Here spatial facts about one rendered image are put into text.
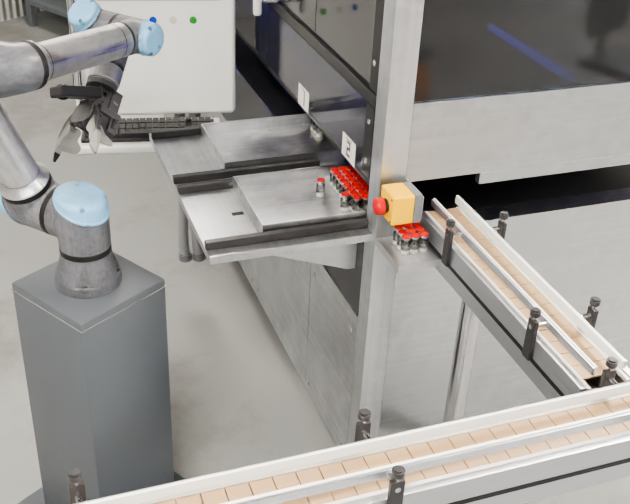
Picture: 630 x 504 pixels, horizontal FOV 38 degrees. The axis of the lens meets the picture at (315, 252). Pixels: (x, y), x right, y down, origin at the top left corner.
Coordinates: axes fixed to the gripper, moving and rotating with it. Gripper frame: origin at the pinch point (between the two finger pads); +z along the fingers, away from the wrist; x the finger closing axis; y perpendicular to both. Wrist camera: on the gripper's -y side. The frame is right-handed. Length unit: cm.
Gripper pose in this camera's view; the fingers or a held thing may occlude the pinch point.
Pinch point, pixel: (71, 156)
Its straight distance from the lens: 215.7
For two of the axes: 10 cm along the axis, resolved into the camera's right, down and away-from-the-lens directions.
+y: 6.0, 3.9, 7.0
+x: -7.8, 0.7, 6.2
